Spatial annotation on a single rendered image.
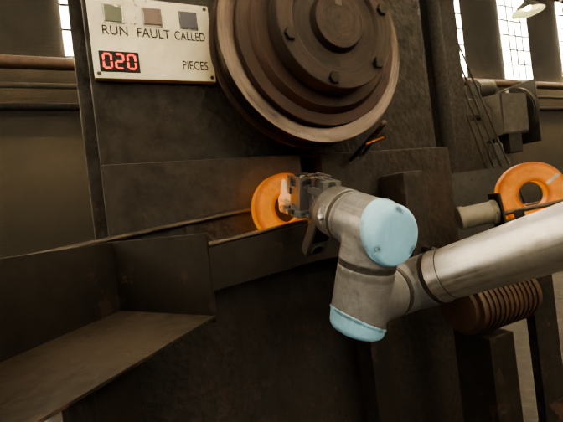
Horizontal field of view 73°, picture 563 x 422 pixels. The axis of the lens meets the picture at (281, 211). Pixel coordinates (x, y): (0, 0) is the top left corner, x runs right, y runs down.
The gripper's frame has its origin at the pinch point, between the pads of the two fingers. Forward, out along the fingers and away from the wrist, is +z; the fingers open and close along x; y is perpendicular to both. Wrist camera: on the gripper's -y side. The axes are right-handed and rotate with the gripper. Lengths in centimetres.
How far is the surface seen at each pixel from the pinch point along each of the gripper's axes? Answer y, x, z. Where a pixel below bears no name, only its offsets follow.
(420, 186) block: 0.6, -35.5, -5.1
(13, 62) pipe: 88, 129, 578
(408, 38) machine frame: 41, -54, 23
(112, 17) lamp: 39, 31, 20
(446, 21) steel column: 122, -360, 294
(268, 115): 18.6, 3.3, 0.8
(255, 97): 22.2, 5.6, 1.8
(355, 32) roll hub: 35.2, -14.9, -4.2
